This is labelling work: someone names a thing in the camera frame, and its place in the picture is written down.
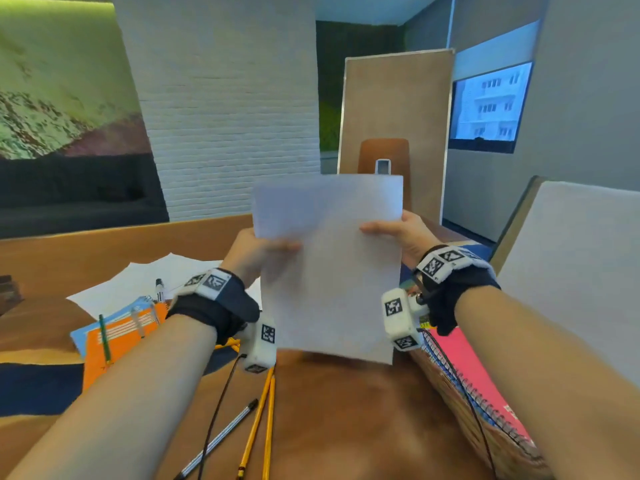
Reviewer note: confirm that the person's left hand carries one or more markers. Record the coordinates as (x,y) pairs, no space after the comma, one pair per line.
(245,259)

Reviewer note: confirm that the person's right hand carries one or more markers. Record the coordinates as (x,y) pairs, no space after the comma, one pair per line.
(415,239)

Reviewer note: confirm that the white paper sheet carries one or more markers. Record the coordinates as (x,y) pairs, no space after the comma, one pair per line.
(575,274)
(130,279)
(330,274)

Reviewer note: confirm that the black white marker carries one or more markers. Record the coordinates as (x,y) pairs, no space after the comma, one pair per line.
(160,289)

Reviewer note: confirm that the pink spiral notebook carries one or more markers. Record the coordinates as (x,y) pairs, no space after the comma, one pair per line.
(475,374)

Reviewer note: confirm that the orange spiral notebook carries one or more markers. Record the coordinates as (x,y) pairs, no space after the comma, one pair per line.
(125,349)

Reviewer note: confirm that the woven wicker basket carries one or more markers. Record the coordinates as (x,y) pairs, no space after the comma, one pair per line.
(450,394)

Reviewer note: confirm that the bunch of yellow pencils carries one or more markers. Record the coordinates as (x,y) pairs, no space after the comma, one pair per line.
(257,419)

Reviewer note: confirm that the green pencil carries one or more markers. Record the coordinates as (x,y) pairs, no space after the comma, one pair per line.
(104,339)

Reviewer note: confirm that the grey clear pen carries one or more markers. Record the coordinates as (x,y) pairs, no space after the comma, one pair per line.
(220,437)

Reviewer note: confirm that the person's right forearm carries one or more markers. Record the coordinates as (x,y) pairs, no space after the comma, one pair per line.
(550,374)

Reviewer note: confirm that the person's left forearm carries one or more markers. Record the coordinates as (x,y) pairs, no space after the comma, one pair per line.
(115,404)

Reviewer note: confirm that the black left wrist marker band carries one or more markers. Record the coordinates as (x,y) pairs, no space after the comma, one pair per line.
(225,304)

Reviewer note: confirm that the black wrist marker band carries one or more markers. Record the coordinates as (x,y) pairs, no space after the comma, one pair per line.
(465,294)
(225,304)

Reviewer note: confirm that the black right wrist marker band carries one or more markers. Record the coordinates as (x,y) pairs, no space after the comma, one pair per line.
(465,294)

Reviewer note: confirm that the brown wooden chair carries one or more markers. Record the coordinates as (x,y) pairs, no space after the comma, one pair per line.
(367,159)

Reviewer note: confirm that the brown metal-framed board panel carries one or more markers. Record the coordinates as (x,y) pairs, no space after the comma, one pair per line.
(400,94)

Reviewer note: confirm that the window with building view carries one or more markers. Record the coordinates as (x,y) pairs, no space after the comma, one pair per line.
(492,104)

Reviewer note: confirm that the dark sofa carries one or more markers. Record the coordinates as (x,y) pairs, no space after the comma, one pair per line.
(75,194)

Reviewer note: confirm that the wooden table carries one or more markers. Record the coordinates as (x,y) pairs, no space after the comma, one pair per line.
(350,419)

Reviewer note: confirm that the grey roller blind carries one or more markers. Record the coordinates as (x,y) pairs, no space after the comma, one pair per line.
(495,49)

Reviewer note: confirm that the dark wooden box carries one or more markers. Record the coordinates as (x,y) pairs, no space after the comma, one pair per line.
(10,294)

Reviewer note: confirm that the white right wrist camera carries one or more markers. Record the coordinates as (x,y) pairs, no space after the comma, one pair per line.
(400,319)

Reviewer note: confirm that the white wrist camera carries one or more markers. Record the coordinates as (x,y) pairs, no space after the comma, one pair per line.
(260,344)
(400,319)

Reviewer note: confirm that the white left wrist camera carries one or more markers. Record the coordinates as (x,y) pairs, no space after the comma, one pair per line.
(260,344)

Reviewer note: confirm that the green foliage wall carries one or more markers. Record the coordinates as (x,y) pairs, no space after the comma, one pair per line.
(330,127)

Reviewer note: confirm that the large abstract wall painting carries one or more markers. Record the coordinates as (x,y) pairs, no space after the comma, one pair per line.
(60,69)

